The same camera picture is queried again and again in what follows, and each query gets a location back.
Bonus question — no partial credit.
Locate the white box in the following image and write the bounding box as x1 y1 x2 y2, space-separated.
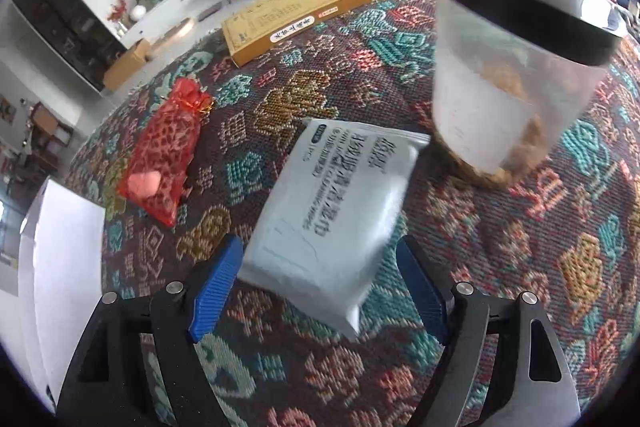
17 178 105 412

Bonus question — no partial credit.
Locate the red organza gift bag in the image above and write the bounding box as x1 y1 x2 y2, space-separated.
117 77 214 227

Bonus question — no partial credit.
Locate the white wet wipes pack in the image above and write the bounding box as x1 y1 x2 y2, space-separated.
239 118 431 338

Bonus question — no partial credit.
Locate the cardboard box on floor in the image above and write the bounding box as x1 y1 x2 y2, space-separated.
103 38 151 92

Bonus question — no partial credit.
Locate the clear jar black lid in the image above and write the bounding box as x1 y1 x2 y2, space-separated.
432 0 627 188

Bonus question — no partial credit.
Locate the dark glass display cabinet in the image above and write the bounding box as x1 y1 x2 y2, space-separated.
13 0 126 91

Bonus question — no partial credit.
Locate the yellow book box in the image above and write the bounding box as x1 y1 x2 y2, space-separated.
221 0 376 66

